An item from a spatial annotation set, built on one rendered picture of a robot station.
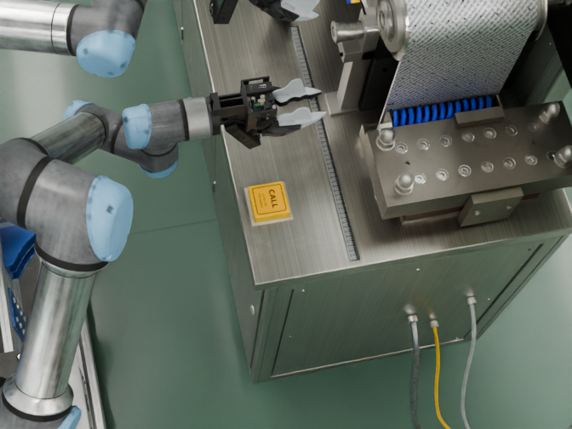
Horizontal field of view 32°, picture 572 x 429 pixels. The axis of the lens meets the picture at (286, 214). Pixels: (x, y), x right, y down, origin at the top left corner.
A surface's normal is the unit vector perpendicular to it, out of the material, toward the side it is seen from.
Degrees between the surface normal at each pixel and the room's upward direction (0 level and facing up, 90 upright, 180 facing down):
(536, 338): 0
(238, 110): 90
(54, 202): 23
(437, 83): 90
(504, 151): 0
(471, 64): 90
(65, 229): 48
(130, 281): 0
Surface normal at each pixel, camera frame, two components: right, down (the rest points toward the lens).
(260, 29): 0.07, -0.40
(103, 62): -0.17, 0.90
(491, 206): 0.22, 0.90
